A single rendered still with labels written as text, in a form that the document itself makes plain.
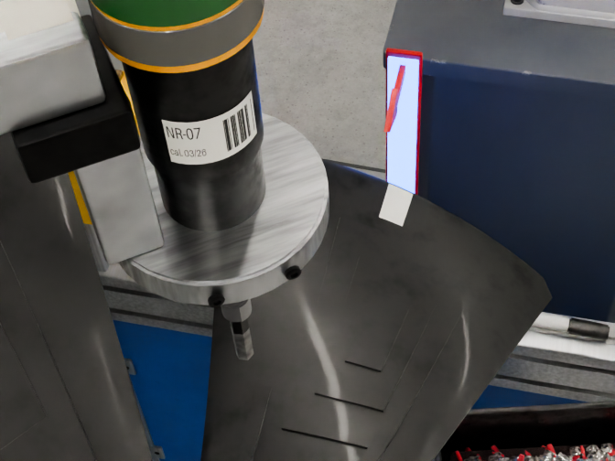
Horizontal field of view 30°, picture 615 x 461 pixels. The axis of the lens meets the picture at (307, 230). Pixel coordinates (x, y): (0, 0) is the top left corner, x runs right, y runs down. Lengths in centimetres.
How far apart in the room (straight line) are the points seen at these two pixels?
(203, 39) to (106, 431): 25
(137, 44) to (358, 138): 205
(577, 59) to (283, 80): 144
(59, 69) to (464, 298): 45
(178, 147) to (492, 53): 77
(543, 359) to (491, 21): 31
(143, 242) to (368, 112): 204
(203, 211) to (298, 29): 222
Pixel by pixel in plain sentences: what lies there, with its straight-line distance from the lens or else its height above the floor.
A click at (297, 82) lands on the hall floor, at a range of 243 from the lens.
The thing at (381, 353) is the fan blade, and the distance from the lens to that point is 65.
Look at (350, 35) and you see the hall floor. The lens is 253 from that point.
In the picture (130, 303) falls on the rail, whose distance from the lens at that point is 113.
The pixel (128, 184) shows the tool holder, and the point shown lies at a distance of 32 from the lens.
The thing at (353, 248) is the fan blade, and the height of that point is 117.
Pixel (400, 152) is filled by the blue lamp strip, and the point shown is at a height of 109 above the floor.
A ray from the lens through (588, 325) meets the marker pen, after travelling 104.
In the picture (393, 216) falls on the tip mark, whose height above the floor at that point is 116.
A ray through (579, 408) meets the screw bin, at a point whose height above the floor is 88.
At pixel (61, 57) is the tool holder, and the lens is 28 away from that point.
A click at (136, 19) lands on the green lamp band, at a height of 156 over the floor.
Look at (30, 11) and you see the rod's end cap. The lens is 28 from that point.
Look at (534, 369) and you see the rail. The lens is 107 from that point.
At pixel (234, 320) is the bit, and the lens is 40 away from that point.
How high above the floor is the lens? 174
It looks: 53 degrees down
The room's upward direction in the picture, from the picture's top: 5 degrees counter-clockwise
